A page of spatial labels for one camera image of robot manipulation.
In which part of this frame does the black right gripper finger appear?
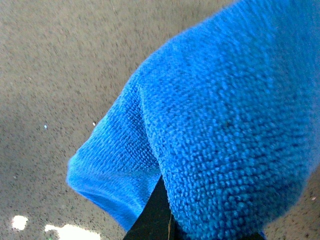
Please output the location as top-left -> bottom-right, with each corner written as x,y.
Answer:
123,177 -> 180,240

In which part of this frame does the blue microfiber cloth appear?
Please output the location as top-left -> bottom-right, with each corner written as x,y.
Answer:
66,0 -> 320,240

